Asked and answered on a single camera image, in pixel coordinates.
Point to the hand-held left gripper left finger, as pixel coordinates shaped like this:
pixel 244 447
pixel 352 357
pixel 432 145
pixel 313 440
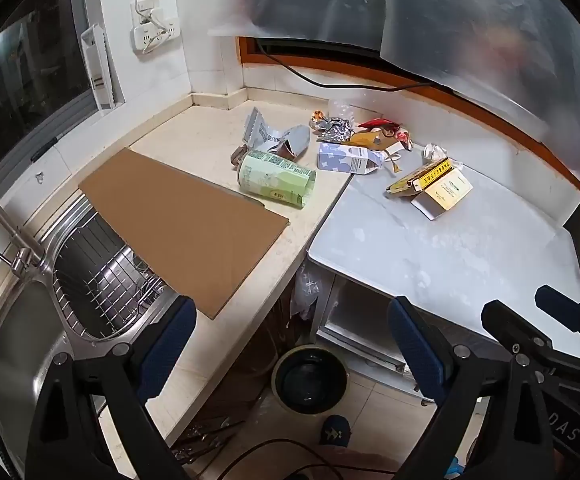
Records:
pixel 170 340

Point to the brown white paper bag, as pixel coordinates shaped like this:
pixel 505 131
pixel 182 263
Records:
pixel 392 152

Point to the brown cardboard sheet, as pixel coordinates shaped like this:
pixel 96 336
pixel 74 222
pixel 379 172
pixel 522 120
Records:
pixel 180 225

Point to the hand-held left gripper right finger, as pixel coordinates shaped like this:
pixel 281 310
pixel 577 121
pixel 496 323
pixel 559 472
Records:
pixel 419 345

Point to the white power strip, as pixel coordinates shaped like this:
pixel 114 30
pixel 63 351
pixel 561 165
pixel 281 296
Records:
pixel 155 35

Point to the stainless steel sink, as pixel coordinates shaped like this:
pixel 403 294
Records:
pixel 15 330

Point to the yellow striped flat box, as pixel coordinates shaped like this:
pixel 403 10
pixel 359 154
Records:
pixel 422 177

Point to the white plastic holder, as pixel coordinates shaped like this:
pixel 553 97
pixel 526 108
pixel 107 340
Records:
pixel 97 70

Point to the clear plastic bag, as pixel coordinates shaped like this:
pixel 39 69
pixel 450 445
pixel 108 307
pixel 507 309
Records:
pixel 341 109

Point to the yellow white open box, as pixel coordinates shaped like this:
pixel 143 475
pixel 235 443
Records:
pixel 444 195

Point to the green paper cup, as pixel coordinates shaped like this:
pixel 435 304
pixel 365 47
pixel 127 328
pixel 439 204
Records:
pixel 275 177

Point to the orange wooden window frame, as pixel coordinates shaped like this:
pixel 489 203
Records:
pixel 469 102

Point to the frosted plastic sheet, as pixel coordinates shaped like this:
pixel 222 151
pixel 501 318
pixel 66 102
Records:
pixel 295 0
pixel 494 35

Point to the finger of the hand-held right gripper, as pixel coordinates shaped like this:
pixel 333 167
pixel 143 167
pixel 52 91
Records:
pixel 559 305
pixel 504 325

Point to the metal faucet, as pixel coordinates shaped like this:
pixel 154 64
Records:
pixel 10 230

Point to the tomato printed packet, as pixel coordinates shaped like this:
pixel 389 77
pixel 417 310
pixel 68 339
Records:
pixel 400 136

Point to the orange snack wrapper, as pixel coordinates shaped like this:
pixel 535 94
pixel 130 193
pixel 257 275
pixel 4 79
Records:
pixel 316 116

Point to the purple white carton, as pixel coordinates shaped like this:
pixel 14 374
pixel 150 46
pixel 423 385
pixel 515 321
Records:
pixel 340 157

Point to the red snack packet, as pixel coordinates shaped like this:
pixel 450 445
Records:
pixel 377 124

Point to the dark window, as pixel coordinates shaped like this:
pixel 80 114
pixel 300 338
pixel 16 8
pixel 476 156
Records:
pixel 35 70

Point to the blue shoe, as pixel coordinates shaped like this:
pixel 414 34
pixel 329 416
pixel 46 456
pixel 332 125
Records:
pixel 335 430

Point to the grey crumpled bag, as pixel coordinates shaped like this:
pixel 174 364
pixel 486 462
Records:
pixel 290 140

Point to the white wall socket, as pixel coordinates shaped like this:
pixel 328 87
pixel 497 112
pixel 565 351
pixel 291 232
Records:
pixel 146 9

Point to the crumpled silver foil wrapper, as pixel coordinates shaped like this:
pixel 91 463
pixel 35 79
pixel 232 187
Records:
pixel 335 130

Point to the black trash bin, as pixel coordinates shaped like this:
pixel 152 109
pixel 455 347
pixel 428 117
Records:
pixel 310 385

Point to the yellow foil packet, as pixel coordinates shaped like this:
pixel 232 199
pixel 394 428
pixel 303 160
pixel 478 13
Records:
pixel 364 139

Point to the white cabinet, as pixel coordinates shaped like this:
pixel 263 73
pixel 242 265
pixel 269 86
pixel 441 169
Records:
pixel 444 260

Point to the crinkled plastic bag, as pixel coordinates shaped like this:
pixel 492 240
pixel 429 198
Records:
pixel 307 290

